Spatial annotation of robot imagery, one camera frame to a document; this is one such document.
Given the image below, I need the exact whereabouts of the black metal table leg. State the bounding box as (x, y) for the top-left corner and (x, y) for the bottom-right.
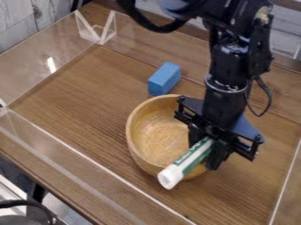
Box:
(32, 183), (45, 203)

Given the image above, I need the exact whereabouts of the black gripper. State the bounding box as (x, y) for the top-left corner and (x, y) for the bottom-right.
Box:
(174, 96), (264, 171)

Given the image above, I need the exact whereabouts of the blue rectangular block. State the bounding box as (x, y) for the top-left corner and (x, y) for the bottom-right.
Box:
(148, 62), (180, 96)

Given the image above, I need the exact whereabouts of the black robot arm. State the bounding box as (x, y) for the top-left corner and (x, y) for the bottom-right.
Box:
(115, 0), (274, 170)

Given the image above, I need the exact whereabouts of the clear acrylic barrier wall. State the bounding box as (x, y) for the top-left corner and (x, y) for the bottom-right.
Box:
(0, 99), (195, 225)

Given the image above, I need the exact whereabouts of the green white marker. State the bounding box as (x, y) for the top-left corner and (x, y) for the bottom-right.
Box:
(157, 137), (214, 190)

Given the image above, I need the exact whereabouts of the clear acrylic corner bracket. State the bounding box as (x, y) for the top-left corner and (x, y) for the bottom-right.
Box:
(73, 11), (116, 46)

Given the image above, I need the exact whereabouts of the brown wooden bowl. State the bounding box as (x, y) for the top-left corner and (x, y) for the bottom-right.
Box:
(124, 93), (208, 181)

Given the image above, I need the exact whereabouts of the black cable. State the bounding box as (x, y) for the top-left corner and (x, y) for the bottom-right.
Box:
(0, 200), (56, 225)

